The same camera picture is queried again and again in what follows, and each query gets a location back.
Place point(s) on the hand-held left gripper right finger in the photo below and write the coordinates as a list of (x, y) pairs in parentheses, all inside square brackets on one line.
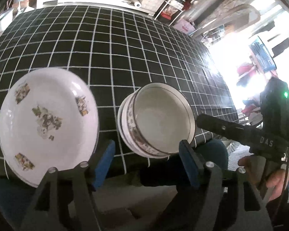
[(188, 164)]

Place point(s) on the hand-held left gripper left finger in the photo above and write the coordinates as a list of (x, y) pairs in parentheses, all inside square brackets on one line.
[(103, 166)]

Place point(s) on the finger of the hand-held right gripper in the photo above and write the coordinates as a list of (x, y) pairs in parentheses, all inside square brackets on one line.
[(226, 130)]

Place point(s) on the white bowl with patterned band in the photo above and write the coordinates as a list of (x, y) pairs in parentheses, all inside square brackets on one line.
[(159, 115)]

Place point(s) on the small white printed plate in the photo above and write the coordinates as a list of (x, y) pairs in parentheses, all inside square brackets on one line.
[(48, 115)]

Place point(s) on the person's right hand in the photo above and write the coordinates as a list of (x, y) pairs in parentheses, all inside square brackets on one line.
[(278, 180)]

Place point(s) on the person's right leg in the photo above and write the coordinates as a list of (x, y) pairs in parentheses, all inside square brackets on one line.
[(214, 154)]

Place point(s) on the person's leg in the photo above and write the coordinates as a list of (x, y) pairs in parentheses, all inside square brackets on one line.
[(214, 154), (7, 197)]

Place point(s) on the pink hanging clothes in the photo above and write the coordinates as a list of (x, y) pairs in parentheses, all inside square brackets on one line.
[(245, 71)]

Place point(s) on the blue plastic crate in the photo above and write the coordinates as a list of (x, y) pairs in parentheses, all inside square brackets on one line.
[(262, 53)]

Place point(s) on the person's left leg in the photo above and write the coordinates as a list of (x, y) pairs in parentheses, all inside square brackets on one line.
[(7, 197)]

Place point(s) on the pink storage box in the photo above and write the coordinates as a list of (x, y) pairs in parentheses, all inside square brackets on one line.
[(184, 27)]

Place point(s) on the wooden chair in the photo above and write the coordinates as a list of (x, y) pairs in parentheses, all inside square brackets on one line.
[(240, 12)]

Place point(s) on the black white checkered tablecloth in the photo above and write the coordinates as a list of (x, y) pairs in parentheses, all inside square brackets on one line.
[(110, 41)]

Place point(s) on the paper towel roll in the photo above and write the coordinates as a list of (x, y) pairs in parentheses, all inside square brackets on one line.
[(136, 4)]

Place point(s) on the white plastic bin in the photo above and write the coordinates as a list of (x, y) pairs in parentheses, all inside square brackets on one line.
[(3, 20)]

